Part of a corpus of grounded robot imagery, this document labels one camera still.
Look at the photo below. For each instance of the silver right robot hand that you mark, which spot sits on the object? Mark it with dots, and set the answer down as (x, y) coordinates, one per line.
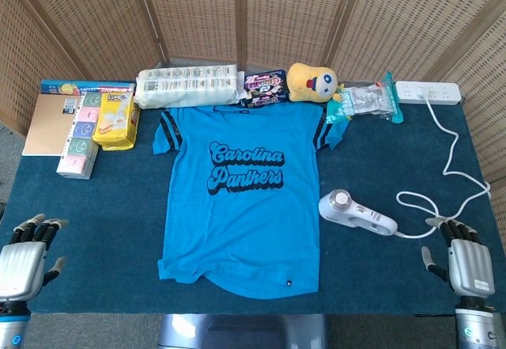
(470, 264)

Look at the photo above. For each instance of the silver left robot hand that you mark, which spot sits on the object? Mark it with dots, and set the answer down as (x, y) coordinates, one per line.
(21, 264)

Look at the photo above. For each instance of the white handheld garment steamer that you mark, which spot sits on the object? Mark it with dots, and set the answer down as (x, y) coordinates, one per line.
(348, 214)

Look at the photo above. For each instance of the blue Carolina Panthers shirt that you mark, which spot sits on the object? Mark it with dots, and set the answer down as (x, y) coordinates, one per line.
(245, 226)

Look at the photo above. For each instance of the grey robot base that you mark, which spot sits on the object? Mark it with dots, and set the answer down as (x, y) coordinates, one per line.
(241, 331)

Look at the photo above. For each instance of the dark teal carpet table cover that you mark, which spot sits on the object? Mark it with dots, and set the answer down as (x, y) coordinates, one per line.
(99, 226)

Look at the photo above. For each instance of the pastel tissue box pack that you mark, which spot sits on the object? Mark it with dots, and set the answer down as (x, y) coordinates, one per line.
(81, 143)

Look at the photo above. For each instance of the brown notebook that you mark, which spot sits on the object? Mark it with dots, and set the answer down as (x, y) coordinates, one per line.
(45, 127)

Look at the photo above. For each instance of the yellow biscuit bag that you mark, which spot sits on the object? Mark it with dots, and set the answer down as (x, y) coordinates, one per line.
(116, 123)

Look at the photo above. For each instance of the white power strip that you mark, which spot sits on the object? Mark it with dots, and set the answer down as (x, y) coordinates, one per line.
(442, 92)

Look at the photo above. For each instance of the blue fruit print box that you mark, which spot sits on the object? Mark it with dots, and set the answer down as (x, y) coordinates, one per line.
(79, 86)

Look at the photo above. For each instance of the clear teal-edged plastic bag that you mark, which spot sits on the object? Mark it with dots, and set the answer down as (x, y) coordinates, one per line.
(371, 101)

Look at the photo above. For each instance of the teal printed packet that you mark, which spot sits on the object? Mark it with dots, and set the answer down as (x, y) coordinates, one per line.
(336, 109)

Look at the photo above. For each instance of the white tissue roll pack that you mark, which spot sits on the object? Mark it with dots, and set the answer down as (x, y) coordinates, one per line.
(186, 88)

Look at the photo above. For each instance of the yellow plush toy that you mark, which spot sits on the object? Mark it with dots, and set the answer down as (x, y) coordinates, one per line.
(308, 84)

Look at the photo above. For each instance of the dark purple snack pack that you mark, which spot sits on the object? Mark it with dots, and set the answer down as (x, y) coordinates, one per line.
(265, 86)

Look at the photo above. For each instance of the wicker folding screen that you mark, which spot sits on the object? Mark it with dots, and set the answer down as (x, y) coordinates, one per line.
(197, 16)

